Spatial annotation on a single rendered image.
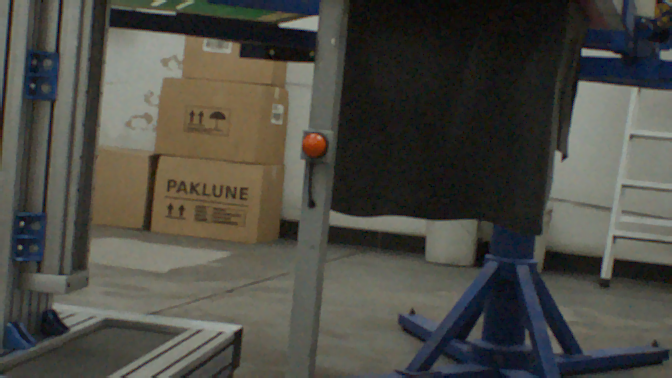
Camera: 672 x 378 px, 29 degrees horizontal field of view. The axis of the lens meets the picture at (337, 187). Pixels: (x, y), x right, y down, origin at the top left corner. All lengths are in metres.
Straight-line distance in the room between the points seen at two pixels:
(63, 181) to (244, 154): 4.45
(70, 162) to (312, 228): 0.54
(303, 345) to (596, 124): 4.94
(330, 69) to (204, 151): 4.86
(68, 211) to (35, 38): 0.32
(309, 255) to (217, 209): 4.80
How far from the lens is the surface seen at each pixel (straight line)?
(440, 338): 3.44
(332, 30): 2.06
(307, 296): 2.07
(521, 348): 3.64
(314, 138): 2.02
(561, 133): 2.53
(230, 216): 6.84
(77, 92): 2.39
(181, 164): 6.93
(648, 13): 3.00
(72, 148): 2.39
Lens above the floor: 0.69
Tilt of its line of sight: 3 degrees down
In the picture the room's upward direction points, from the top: 5 degrees clockwise
